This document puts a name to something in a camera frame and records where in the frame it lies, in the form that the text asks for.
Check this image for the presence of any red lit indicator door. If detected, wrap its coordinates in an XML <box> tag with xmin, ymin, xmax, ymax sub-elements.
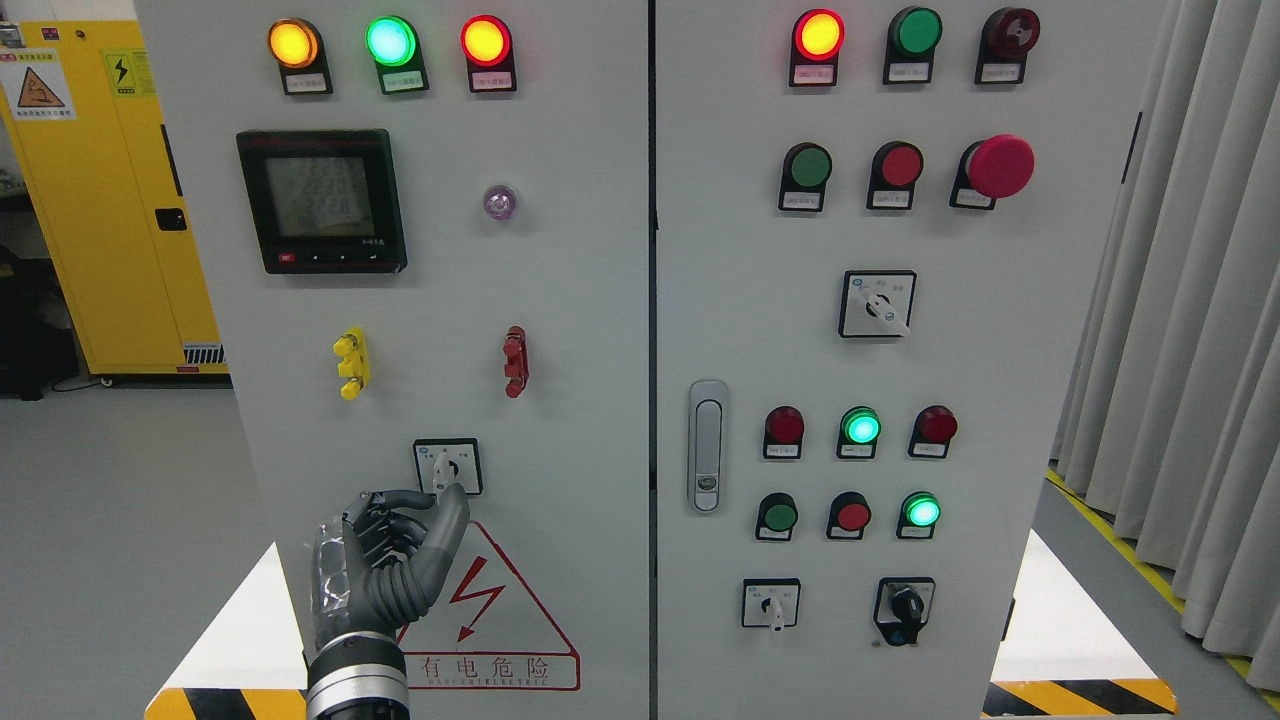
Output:
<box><xmin>460</xmin><ymin>14</ymin><xmax>518</xmax><ymax>94</ymax></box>
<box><xmin>788</xmin><ymin>8</ymin><xmax>845</xmax><ymax>88</ymax></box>

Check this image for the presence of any green unlit indicator top right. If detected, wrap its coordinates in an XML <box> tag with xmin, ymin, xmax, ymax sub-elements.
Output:
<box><xmin>882</xmin><ymin>5</ymin><xmax>943</xmax><ymax>86</ymax></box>

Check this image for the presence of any red lit indicator left door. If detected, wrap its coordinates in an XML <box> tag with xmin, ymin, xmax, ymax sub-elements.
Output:
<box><xmin>460</xmin><ymin>14</ymin><xmax>518</xmax><ymax>94</ymax></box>

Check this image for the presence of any grey right cabinet door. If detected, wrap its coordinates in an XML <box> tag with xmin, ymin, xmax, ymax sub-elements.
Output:
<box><xmin>652</xmin><ymin>1</ymin><xmax>1175</xmax><ymax>719</ymax></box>

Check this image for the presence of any dark red buzzer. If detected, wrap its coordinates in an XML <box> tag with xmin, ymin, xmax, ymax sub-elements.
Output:
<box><xmin>974</xmin><ymin>6</ymin><xmax>1041</xmax><ymax>86</ymax></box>

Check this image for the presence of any white rotary switch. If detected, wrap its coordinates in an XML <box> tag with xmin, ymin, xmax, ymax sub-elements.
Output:
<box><xmin>740</xmin><ymin>577</ymin><xmax>803</xmax><ymax>632</ymax></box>
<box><xmin>837</xmin><ymin>270</ymin><xmax>918</xmax><ymax>342</ymax></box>

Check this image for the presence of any white rotary switch door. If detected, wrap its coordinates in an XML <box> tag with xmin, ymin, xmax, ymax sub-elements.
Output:
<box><xmin>412</xmin><ymin>438</ymin><xmax>484</xmax><ymax>496</ymax></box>

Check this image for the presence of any black digital power meter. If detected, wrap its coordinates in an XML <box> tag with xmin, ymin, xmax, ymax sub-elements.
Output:
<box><xmin>236</xmin><ymin>128</ymin><xmax>408</xmax><ymax>275</ymax></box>

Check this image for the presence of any dark red indicator middle left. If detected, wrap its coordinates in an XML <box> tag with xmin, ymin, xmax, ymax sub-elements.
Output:
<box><xmin>762</xmin><ymin>406</ymin><xmax>805</xmax><ymax>460</ymax></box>

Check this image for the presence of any white rotary switch upper right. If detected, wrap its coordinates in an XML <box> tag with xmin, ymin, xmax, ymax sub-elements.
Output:
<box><xmin>837</xmin><ymin>270</ymin><xmax>918</xmax><ymax>342</ymax></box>

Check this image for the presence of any yellow safety cabinet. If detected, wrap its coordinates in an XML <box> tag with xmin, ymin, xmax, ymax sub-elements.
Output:
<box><xmin>3</xmin><ymin>20</ymin><xmax>228</xmax><ymax>379</ymax></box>

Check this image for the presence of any black selector knob switch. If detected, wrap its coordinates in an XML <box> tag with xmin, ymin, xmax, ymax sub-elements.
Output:
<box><xmin>872</xmin><ymin>577</ymin><xmax>936</xmax><ymax>647</ymax></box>

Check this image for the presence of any green lit indicator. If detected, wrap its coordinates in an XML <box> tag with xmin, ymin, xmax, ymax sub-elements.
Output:
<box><xmin>835</xmin><ymin>405</ymin><xmax>882</xmax><ymax>460</ymax></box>
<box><xmin>364</xmin><ymin>15</ymin><xmax>430</xmax><ymax>95</ymax></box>

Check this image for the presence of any green lit indicator top left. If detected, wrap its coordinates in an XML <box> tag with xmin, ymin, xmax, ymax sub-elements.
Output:
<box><xmin>364</xmin><ymin>15</ymin><xmax>430</xmax><ymax>95</ymax></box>

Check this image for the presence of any green push button upper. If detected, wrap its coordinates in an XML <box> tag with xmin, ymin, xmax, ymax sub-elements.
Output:
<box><xmin>777</xmin><ymin>142</ymin><xmax>833</xmax><ymax>213</ymax></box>

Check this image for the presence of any left striped cabinet base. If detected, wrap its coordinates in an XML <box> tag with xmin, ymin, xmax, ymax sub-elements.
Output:
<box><xmin>145</xmin><ymin>541</ymin><xmax>314</xmax><ymax>720</ymax></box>

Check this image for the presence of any silver cabinet door handle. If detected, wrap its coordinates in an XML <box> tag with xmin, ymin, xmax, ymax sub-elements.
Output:
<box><xmin>687</xmin><ymin>379</ymin><xmax>730</xmax><ymax>514</ymax></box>

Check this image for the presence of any red push button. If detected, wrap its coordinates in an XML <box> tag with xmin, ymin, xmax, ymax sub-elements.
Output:
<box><xmin>826</xmin><ymin>491</ymin><xmax>872</xmax><ymax>541</ymax></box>
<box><xmin>865</xmin><ymin>141</ymin><xmax>924</xmax><ymax>211</ymax></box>

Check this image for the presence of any red electrical hazard sticker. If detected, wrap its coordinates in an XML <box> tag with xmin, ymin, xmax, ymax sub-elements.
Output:
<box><xmin>397</xmin><ymin>521</ymin><xmax>581</xmax><ymax>692</ymax></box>

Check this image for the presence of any red push button lower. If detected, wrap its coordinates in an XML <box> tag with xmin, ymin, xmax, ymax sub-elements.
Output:
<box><xmin>826</xmin><ymin>491</ymin><xmax>872</xmax><ymax>541</ymax></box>

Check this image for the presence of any dark red indicator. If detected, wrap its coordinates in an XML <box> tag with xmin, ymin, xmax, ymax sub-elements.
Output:
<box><xmin>908</xmin><ymin>405</ymin><xmax>959</xmax><ymax>460</ymax></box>
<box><xmin>762</xmin><ymin>406</ymin><xmax>805</xmax><ymax>460</ymax></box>

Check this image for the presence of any green lit push button lower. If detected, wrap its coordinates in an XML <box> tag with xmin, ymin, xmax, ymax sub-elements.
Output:
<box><xmin>895</xmin><ymin>491</ymin><xmax>942</xmax><ymax>541</ymax></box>

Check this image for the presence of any red push button upper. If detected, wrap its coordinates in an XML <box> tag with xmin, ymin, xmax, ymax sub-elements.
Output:
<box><xmin>865</xmin><ymin>141</ymin><xmax>924</xmax><ymax>211</ymax></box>

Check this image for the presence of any white rotary switch lower right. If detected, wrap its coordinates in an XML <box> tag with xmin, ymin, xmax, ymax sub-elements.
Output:
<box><xmin>740</xmin><ymin>577</ymin><xmax>803</xmax><ymax>632</ymax></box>

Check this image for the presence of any red lit indicator right door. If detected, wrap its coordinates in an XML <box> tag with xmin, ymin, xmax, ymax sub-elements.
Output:
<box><xmin>788</xmin><ymin>8</ymin><xmax>845</xmax><ymax>88</ymax></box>

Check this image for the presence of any green lit indicator middle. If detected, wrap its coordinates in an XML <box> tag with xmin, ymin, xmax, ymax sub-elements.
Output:
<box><xmin>835</xmin><ymin>405</ymin><xmax>882</xmax><ymax>460</ymax></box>

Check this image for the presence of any grey curtain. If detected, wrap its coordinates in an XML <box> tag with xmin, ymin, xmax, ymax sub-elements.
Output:
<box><xmin>1055</xmin><ymin>1</ymin><xmax>1279</xmax><ymax>691</ymax></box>

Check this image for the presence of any amber indicator light top left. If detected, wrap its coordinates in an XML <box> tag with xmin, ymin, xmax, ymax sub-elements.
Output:
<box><xmin>268</xmin><ymin>17</ymin><xmax>333</xmax><ymax>96</ymax></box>

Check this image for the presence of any dark red indicator middle right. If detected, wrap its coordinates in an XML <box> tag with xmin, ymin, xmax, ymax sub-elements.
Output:
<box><xmin>908</xmin><ymin>405</ymin><xmax>959</xmax><ymax>460</ymax></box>

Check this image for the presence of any striped cabinet base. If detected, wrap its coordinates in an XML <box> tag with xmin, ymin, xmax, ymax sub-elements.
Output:
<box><xmin>980</xmin><ymin>533</ymin><xmax>1180</xmax><ymax>719</ymax></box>
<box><xmin>145</xmin><ymin>541</ymin><xmax>314</xmax><ymax>720</ymax></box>

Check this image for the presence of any grey cabinet door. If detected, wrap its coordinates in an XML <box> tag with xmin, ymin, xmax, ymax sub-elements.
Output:
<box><xmin>134</xmin><ymin>1</ymin><xmax>650</xmax><ymax>719</ymax></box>
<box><xmin>652</xmin><ymin>1</ymin><xmax>1175</xmax><ymax>719</ymax></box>

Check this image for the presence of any grey left cabinet door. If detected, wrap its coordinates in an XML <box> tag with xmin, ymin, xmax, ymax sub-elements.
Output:
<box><xmin>134</xmin><ymin>1</ymin><xmax>650</xmax><ymax>719</ymax></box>

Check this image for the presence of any right striped cabinet base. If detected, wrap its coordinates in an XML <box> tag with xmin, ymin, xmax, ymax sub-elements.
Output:
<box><xmin>980</xmin><ymin>533</ymin><xmax>1180</xmax><ymax>719</ymax></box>

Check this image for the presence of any small clear indicator lamp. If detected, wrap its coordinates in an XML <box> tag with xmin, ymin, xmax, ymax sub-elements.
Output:
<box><xmin>483</xmin><ymin>184</ymin><xmax>518</xmax><ymax>222</ymax></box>

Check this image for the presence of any red mushroom emergency stop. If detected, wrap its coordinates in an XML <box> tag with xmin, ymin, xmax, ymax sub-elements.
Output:
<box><xmin>948</xmin><ymin>135</ymin><xmax>1036</xmax><ymax>211</ymax></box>

